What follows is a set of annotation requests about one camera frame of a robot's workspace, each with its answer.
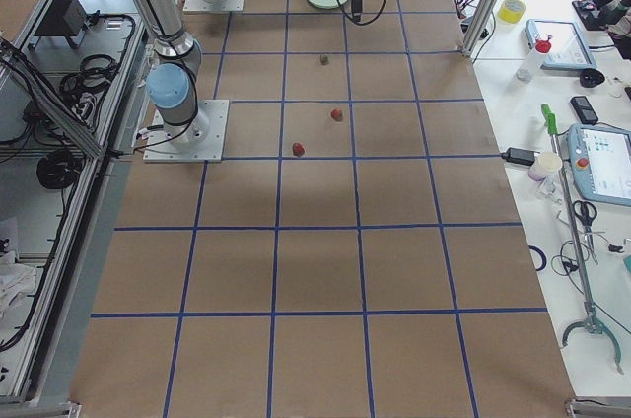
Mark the far teach pendant tablet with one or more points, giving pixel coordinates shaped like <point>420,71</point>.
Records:
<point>569,51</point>

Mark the black handled scissors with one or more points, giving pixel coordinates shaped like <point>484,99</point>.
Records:
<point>586,212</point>

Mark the black power adapter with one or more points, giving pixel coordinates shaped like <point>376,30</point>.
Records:
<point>519,156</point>

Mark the blue tape roll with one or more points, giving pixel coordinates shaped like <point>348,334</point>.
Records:
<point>542,258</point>

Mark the yellow tape roll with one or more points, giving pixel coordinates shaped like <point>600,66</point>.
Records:
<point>511,11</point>

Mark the black round cap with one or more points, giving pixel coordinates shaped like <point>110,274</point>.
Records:
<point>590,78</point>

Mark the near teach pendant tablet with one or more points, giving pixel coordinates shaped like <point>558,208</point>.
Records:
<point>600,163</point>

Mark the white paper cup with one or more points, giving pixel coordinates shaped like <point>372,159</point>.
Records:
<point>545,164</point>

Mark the long reach grabber tool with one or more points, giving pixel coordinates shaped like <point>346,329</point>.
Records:
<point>590,323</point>

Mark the teach pendant tablet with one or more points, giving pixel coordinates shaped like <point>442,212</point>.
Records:
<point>600,163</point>
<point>569,51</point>

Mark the clear bottle red cap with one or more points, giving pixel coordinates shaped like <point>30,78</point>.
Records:
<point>534,60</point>

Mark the red strawberry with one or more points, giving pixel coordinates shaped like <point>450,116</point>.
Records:
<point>337,114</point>
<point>298,150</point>

